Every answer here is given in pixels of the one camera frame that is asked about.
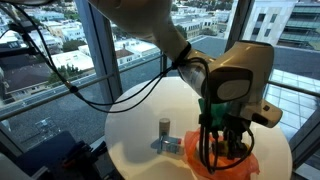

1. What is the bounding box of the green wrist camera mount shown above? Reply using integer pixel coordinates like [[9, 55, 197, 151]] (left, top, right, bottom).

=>
[[198, 98, 227, 131]]

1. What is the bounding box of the yellow and brown vitamin bottle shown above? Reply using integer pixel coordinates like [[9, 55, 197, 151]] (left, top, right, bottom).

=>
[[218, 141, 228, 156]]

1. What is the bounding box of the orange plastic bag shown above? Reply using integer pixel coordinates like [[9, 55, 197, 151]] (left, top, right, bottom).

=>
[[184, 130, 260, 180]]

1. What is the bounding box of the white standing bottle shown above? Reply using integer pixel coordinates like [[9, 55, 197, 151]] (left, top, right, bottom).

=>
[[159, 118, 170, 136]]

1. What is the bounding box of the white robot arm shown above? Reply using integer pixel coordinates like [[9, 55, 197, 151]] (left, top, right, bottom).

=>
[[88, 0, 282, 159]]

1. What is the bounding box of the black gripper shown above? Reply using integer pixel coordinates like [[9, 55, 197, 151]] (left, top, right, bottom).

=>
[[223, 114, 251, 160]]

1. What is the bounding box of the black cable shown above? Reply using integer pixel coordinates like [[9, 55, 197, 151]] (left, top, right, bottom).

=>
[[0, 3, 256, 175]]

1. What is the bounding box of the round white pedestal table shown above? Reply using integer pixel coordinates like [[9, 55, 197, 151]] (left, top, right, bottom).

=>
[[105, 77, 292, 180]]

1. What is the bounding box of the dark equipment at lower left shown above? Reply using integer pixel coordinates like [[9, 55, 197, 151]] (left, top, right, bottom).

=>
[[0, 130, 116, 180]]

